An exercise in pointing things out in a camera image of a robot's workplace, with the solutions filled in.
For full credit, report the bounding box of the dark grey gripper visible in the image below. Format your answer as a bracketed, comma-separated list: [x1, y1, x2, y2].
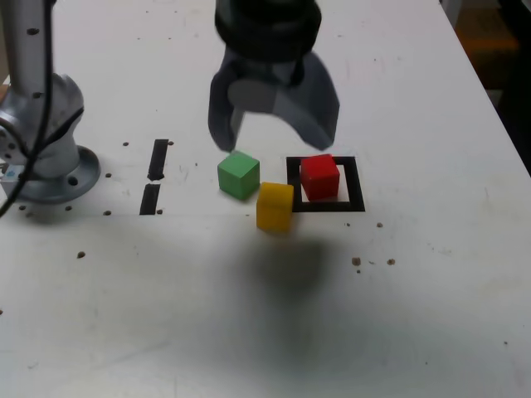
[207, 51, 342, 152]

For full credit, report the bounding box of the green cube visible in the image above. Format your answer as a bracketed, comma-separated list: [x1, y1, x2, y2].
[217, 151, 261, 201]

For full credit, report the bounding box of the red cube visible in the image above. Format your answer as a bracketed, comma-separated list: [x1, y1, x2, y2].
[300, 153, 341, 201]

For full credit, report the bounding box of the yellow cube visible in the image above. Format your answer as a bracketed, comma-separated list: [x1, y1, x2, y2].
[256, 182, 295, 232]

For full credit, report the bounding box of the black tape square outline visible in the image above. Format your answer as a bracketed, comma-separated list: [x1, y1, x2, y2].
[285, 155, 366, 213]

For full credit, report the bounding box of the black tape strip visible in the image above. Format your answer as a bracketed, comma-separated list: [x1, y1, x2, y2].
[139, 138, 170, 216]

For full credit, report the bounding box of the black cable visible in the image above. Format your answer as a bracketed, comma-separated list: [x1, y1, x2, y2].
[0, 0, 57, 219]

